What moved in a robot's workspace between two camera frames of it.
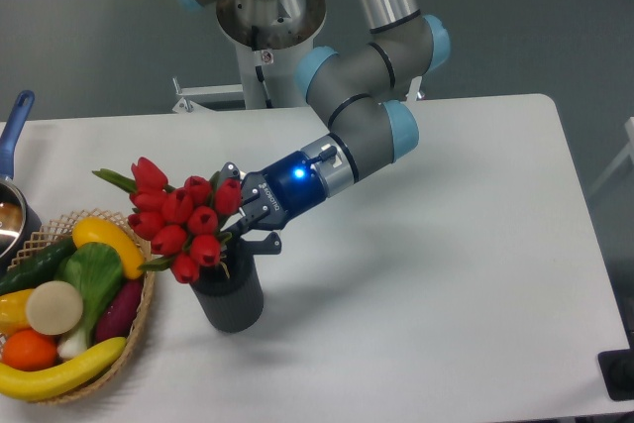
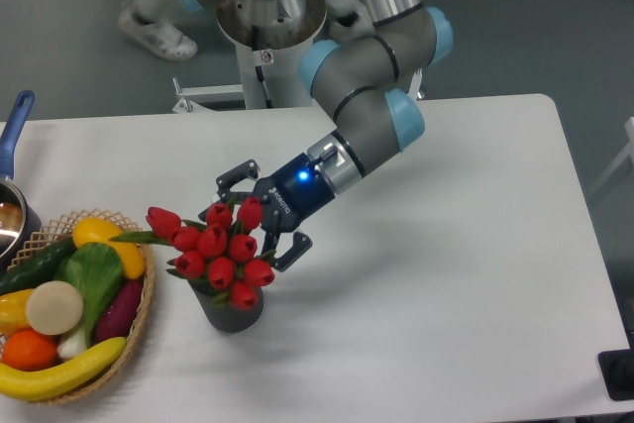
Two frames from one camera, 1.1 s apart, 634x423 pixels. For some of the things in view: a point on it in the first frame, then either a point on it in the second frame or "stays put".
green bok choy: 95,269 stays put
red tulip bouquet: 183,224 to 219,254
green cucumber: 36,269 stays put
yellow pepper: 13,311 stays put
